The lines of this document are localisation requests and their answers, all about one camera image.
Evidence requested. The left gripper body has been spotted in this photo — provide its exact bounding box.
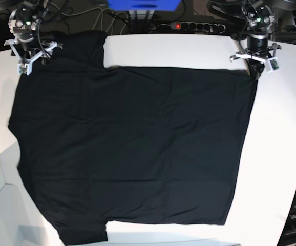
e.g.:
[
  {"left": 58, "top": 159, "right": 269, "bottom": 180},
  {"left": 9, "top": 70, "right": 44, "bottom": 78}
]
[{"left": 230, "top": 35, "right": 281, "bottom": 77}]

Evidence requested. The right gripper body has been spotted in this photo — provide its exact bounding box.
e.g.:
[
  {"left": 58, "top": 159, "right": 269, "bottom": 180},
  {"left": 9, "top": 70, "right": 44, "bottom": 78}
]
[{"left": 4, "top": 38, "right": 62, "bottom": 67}]

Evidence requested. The black T-shirt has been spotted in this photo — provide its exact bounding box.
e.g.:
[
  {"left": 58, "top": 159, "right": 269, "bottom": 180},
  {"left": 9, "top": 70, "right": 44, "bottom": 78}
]
[{"left": 8, "top": 31, "right": 257, "bottom": 245}]

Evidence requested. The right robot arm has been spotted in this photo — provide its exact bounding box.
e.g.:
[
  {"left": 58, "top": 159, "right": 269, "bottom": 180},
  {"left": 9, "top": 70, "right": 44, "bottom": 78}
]
[{"left": 4, "top": 1, "right": 63, "bottom": 75}]

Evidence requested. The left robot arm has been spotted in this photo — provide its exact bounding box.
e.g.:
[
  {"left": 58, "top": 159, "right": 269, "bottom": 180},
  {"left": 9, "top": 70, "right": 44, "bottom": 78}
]
[{"left": 208, "top": 1, "right": 282, "bottom": 80}]

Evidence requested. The black power strip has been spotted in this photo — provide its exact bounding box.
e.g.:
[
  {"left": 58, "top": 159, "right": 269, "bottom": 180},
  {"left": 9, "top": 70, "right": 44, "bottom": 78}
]
[{"left": 161, "top": 21, "right": 226, "bottom": 34}]

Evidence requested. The blue box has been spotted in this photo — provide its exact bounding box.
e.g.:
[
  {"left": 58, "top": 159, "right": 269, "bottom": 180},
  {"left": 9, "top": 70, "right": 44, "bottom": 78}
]
[{"left": 108, "top": 0, "right": 181, "bottom": 11}]

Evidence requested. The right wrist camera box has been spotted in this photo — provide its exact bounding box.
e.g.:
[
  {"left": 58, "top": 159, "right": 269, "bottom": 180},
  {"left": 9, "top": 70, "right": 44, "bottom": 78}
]
[{"left": 17, "top": 63, "right": 33, "bottom": 76}]

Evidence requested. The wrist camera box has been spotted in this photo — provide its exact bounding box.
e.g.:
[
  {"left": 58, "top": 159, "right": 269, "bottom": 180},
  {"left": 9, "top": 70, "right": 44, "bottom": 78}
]
[
  {"left": 17, "top": 63, "right": 33, "bottom": 76},
  {"left": 264, "top": 57, "right": 280, "bottom": 73}
]

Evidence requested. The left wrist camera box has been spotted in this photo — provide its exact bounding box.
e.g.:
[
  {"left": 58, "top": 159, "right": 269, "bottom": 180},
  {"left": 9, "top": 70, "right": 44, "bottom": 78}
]
[{"left": 264, "top": 57, "right": 280, "bottom": 73}]

